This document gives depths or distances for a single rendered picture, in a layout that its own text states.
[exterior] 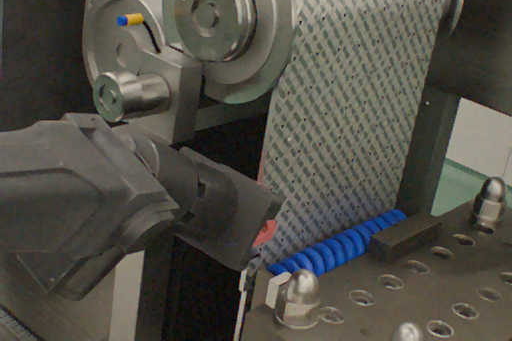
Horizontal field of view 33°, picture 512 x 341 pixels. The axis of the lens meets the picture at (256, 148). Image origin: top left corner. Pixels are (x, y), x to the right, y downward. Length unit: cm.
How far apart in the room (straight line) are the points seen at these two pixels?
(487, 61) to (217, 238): 40
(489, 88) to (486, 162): 273
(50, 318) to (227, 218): 31
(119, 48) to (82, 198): 37
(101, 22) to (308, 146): 23
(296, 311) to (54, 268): 20
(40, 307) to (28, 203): 50
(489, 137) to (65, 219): 324
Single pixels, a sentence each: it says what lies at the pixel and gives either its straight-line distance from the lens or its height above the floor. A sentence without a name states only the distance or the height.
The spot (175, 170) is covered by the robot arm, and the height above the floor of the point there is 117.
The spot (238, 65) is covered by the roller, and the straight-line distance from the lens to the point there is 71.
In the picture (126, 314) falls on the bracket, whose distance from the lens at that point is 84.
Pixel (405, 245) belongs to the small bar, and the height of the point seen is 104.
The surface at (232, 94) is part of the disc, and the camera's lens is 72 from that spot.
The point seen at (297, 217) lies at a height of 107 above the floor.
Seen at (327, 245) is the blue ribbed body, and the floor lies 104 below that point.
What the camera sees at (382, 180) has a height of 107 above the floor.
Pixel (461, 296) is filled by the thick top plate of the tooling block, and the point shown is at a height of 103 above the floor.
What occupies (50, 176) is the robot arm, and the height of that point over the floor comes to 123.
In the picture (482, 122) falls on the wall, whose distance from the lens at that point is 366.
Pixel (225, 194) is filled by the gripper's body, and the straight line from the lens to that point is 66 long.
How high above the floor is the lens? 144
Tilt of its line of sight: 23 degrees down
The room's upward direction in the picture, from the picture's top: 9 degrees clockwise
